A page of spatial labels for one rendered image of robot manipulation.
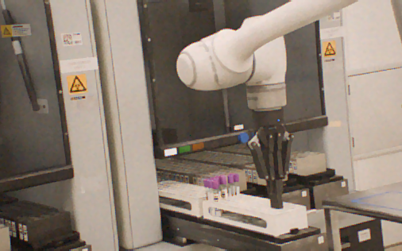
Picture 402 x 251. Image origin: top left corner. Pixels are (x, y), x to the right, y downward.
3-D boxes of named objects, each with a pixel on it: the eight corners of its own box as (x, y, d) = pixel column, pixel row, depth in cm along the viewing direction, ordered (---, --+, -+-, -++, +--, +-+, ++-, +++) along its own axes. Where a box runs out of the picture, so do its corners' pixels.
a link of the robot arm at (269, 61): (264, 81, 203) (224, 88, 195) (259, 16, 201) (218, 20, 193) (298, 80, 195) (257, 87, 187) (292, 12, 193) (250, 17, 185)
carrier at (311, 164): (322, 171, 262) (320, 152, 262) (326, 171, 261) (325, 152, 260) (293, 178, 256) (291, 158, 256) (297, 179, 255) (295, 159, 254)
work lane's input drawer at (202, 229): (132, 230, 247) (129, 200, 246) (172, 220, 254) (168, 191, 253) (297, 281, 187) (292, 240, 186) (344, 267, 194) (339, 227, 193)
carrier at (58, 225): (69, 233, 215) (67, 210, 214) (73, 235, 214) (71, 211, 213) (24, 246, 209) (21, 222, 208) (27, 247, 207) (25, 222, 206)
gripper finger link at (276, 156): (265, 132, 199) (270, 130, 200) (271, 178, 201) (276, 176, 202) (276, 133, 196) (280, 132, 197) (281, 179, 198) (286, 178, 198)
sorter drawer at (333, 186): (187, 186, 305) (184, 161, 304) (218, 179, 313) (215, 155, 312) (326, 213, 245) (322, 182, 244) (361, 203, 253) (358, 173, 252)
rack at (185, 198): (141, 207, 244) (139, 187, 243) (171, 200, 250) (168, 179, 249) (199, 222, 220) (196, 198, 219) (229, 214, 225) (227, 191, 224)
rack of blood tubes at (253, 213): (202, 223, 218) (200, 199, 217) (233, 214, 223) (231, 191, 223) (276, 242, 193) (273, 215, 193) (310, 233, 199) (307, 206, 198)
